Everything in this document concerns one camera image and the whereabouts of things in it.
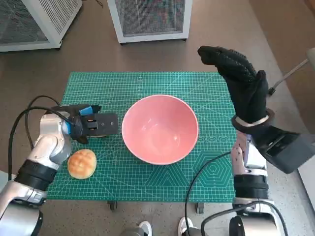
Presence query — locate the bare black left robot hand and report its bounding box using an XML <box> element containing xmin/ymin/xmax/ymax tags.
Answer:
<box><xmin>67</xmin><ymin>105</ymin><xmax>119</xmax><ymax>145</ymax></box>

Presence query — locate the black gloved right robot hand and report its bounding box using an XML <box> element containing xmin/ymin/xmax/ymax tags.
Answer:
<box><xmin>197</xmin><ymin>45</ymin><xmax>269</xmax><ymax>123</ymax></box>

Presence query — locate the round toy bread bun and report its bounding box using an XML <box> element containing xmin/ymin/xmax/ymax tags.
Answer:
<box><xmin>67</xmin><ymin>149</ymin><xmax>97</xmax><ymax>179</ymax></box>

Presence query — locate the pink bowl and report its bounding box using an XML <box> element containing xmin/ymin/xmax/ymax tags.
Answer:
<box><xmin>121</xmin><ymin>95</ymin><xmax>199</xmax><ymax>165</ymax></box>

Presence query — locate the grey metal chair leg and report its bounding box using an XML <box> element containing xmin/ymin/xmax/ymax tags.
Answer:
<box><xmin>268</xmin><ymin>48</ymin><xmax>315</xmax><ymax>96</ymax></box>

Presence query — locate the green cutting mat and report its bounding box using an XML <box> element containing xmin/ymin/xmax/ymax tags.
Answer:
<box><xmin>46</xmin><ymin>71</ymin><xmax>237</xmax><ymax>203</ymax></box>

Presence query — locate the person's leg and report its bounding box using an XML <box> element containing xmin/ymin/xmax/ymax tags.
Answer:
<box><xmin>0</xmin><ymin>170</ymin><xmax>12</xmax><ymax>190</ymax></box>

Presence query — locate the white shoe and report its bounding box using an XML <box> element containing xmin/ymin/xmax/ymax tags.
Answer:
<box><xmin>178</xmin><ymin>216</ymin><xmax>195</xmax><ymax>236</ymax></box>
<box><xmin>138</xmin><ymin>221</ymin><xmax>153</xmax><ymax>236</ymax></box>

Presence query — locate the white board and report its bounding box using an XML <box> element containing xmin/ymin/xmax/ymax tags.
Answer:
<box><xmin>297</xmin><ymin>167</ymin><xmax>315</xmax><ymax>205</ymax></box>

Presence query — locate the white perforated mesh cabinet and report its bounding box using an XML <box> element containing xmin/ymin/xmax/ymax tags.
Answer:
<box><xmin>0</xmin><ymin>0</ymin><xmax>83</xmax><ymax>53</ymax></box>

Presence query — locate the black cable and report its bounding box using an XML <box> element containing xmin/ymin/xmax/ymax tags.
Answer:
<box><xmin>8</xmin><ymin>106</ymin><xmax>76</xmax><ymax>184</ymax></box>
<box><xmin>185</xmin><ymin>151</ymin><xmax>232</xmax><ymax>236</ymax></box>
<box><xmin>200</xmin><ymin>200</ymin><xmax>288</xmax><ymax>236</ymax></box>
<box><xmin>26</xmin><ymin>95</ymin><xmax>62</xmax><ymax>149</ymax></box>

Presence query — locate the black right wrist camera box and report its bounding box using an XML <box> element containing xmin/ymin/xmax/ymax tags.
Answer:
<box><xmin>251</xmin><ymin>125</ymin><xmax>315</xmax><ymax>175</ymax></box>

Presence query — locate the white wire mesh cabinet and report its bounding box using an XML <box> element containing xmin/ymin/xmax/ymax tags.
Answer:
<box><xmin>107</xmin><ymin>0</ymin><xmax>193</xmax><ymax>44</ymax></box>

